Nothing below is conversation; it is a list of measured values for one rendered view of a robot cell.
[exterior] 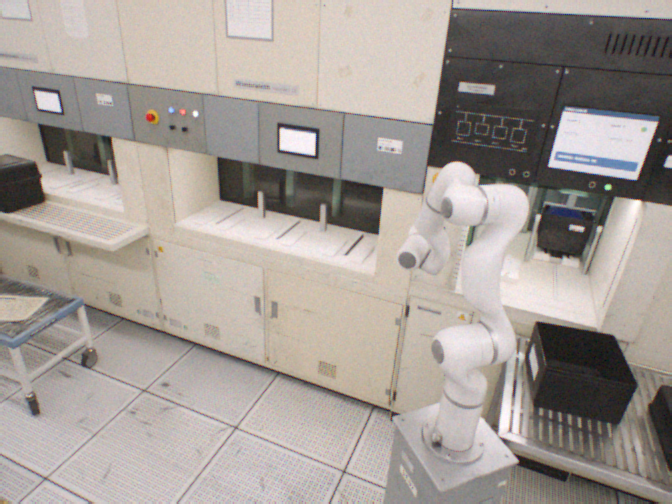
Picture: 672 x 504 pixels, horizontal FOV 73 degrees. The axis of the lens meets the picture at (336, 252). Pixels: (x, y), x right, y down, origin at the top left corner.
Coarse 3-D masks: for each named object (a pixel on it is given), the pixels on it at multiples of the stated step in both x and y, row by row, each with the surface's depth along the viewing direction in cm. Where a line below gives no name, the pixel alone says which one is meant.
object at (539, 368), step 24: (552, 336) 173; (576, 336) 170; (600, 336) 168; (528, 360) 172; (552, 360) 177; (576, 360) 175; (600, 360) 172; (624, 360) 155; (552, 384) 150; (576, 384) 148; (600, 384) 146; (624, 384) 144; (552, 408) 154; (576, 408) 152; (600, 408) 150; (624, 408) 148
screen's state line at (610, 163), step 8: (560, 152) 161; (560, 160) 162; (568, 160) 161; (576, 160) 160; (584, 160) 159; (592, 160) 158; (600, 160) 157; (608, 160) 156; (616, 160) 155; (624, 160) 154; (616, 168) 156; (624, 168) 155; (632, 168) 154
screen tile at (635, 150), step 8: (608, 128) 152; (616, 128) 151; (624, 128) 150; (632, 128) 150; (648, 128) 148; (624, 136) 151; (632, 136) 151; (640, 136) 150; (608, 144) 154; (616, 144) 153; (624, 144) 152; (632, 144) 151; (640, 144) 151; (600, 152) 156; (608, 152) 155; (616, 152) 154; (624, 152) 153; (632, 152) 152; (640, 152) 151
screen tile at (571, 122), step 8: (568, 120) 156; (576, 120) 155; (584, 120) 154; (592, 120) 153; (600, 120) 152; (568, 128) 157; (576, 128) 156; (584, 128) 155; (592, 128) 154; (600, 128) 153; (560, 136) 159; (568, 136) 158; (592, 136) 155; (600, 136) 154; (560, 144) 160; (568, 144) 159; (576, 144) 158; (584, 144) 157; (592, 144) 156
